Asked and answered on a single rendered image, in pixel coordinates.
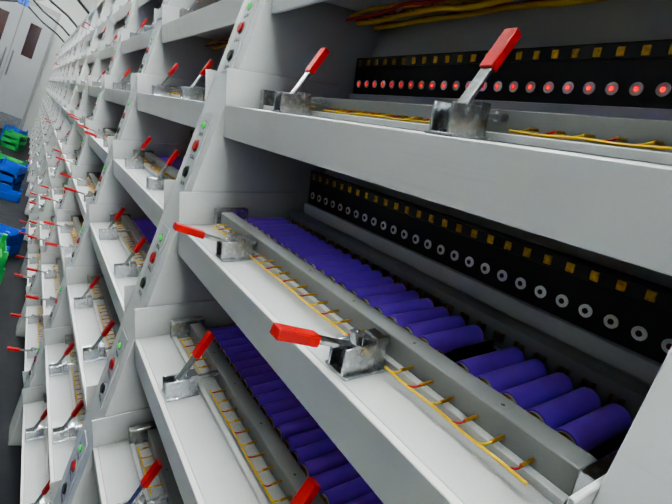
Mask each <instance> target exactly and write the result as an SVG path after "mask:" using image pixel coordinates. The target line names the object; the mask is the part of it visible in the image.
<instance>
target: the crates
mask: <svg viewBox="0 0 672 504"><path fill-rule="evenodd" d="M27 138H28V130H27V131H23V130H21V129H18V128H16V127H15V125H13V127H12V126H7V124H5V126H4V128H3V130H2V133H1V136H0V140H1V142H0V146H3V147H5V148H8V149H11V150H14V151H23V149H24V146H25V144H26V141H27ZM1 152H2V151H0V198H1V199H5V200H9V201H12V202H16V203H19V200H20V197H21V194H22V191H23V190H21V189H20V187H21V184H22V181H23V180H24V177H25V174H26V172H27V169H28V166H29V165H28V164H27V162H26V161H27V160H25V162H23V161H21V160H18V159H15V158H13V157H10V156H7V155H4V154H2V153H1ZM18 189H20V191H19V192H18V191H16V190H18ZM26 230H27V228H24V227H23V228H22V229H21V230H18V229H15V228H12V227H10V226H7V225H4V224H1V223H0V284H1V281H2V278H3V275H4V272H5V268H4V266H5V263H6V260H7V258H8V256H10V255H13V254H16V253H18V252H19V249H20V247H21V243H22V241H23V238H24V236H25V235H24V234H20V233H18V232H23V233H26ZM16 242H17V243H16Z"/></svg>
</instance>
